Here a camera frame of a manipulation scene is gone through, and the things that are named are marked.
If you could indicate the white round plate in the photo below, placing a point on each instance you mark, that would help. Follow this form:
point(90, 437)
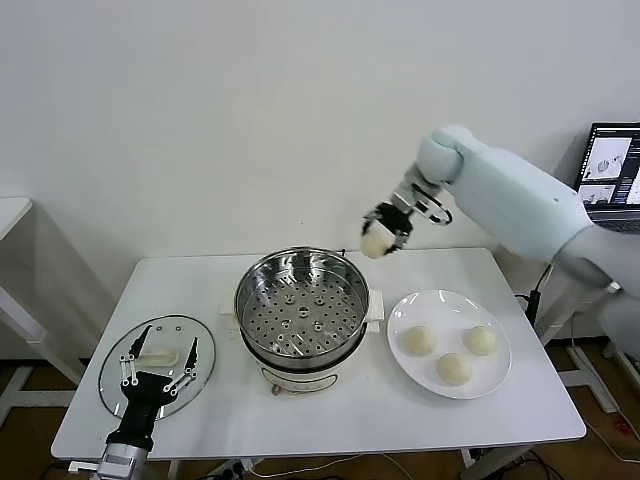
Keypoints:
point(400, 315)

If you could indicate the angled white table leg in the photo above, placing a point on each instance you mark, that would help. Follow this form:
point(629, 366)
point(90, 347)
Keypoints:
point(472, 457)

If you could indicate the white laptop side table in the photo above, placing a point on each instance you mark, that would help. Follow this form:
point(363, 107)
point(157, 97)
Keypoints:
point(595, 385)

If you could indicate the straight white table leg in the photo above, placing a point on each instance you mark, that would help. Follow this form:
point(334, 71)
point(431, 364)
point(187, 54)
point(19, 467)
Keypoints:
point(174, 470)

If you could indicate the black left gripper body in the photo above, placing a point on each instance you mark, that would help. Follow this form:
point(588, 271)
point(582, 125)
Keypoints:
point(147, 395)

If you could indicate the white power strip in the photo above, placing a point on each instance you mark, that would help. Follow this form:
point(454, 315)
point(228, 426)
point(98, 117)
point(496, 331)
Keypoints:
point(232, 467)

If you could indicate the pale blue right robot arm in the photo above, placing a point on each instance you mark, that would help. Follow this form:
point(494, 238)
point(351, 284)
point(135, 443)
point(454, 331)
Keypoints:
point(500, 190)

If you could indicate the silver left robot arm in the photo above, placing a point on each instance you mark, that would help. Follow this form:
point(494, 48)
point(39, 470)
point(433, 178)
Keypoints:
point(122, 460)

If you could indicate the black clamp post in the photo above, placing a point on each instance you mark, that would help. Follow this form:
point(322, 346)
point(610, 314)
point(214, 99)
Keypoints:
point(536, 307)

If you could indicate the white steamed baozi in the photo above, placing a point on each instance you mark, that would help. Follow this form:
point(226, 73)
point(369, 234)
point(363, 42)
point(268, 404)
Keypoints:
point(454, 369)
point(480, 341)
point(376, 245)
point(420, 341)

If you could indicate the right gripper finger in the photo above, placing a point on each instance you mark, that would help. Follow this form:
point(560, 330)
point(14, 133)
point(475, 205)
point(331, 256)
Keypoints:
point(371, 220)
point(400, 242)

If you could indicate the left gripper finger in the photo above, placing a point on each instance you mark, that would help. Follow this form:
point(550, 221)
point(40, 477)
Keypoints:
point(192, 355)
point(140, 342)

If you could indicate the grey open laptop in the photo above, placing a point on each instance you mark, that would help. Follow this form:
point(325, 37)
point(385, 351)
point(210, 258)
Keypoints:
point(610, 160)

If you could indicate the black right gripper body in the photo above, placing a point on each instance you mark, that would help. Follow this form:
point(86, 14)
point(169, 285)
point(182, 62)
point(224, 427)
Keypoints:
point(396, 217)

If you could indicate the perforated stainless steamer basket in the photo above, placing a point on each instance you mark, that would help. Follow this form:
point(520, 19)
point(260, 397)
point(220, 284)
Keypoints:
point(260, 300)

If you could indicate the white empty side table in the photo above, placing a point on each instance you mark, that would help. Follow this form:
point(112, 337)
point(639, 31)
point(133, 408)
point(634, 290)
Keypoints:
point(15, 212)

